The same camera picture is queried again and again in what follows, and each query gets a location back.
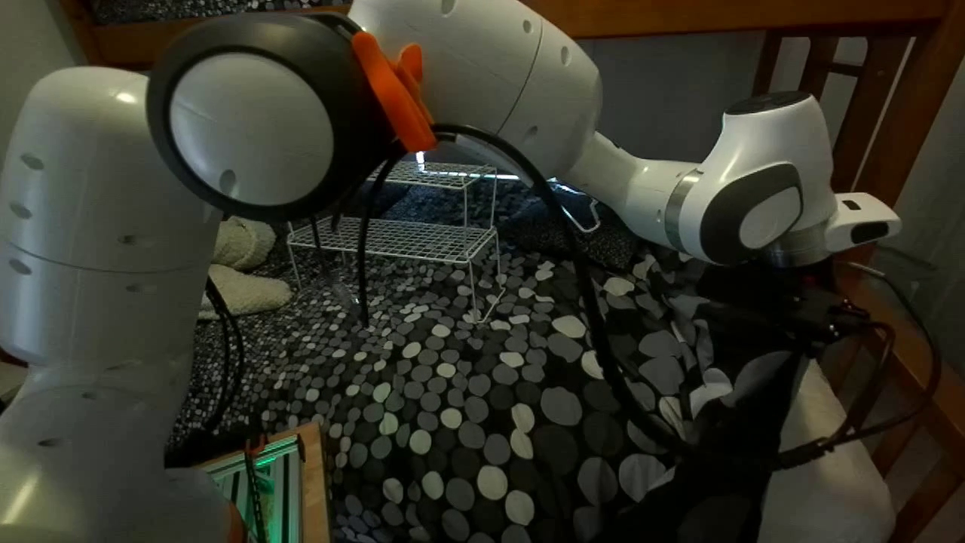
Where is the black grey dotted comforter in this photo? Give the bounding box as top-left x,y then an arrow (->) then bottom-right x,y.
163,179 -> 837,543

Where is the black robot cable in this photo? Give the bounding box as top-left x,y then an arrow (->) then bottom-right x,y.
205,119 -> 946,477

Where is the white pillow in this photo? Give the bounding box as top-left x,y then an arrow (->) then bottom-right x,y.
207,216 -> 292,315

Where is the white wire shelf rack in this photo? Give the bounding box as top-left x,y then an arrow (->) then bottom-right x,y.
288,152 -> 501,323

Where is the wooden green crate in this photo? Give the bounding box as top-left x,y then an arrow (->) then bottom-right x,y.
200,423 -> 331,543

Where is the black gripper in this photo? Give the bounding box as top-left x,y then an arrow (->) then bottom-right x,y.
704,266 -> 877,346

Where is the orange cable clip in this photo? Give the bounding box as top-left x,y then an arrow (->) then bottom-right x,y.
350,31 -> 438,151

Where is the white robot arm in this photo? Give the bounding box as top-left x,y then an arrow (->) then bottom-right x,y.
0,0 -> 901,543

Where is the wooden bunk bed frame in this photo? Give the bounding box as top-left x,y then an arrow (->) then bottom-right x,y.
524,0 -> 965,543

